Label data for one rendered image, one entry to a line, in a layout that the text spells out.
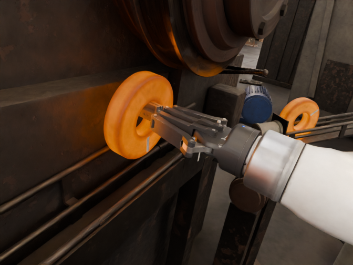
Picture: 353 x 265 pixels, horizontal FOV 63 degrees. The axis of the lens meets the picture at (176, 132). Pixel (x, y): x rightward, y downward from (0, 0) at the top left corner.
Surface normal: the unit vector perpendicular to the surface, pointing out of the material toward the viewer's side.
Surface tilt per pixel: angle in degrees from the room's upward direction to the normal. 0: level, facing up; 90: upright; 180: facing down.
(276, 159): 51
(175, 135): 90
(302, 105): 90
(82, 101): 90
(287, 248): 0
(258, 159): 64
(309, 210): 100
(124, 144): 93
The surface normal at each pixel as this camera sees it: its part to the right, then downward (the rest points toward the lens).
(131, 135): 0.83, 0.38
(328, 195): -0.47, -0.06
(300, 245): 0.15, -0.89
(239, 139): -0.20, -0.47
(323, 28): -0.72, 0.20
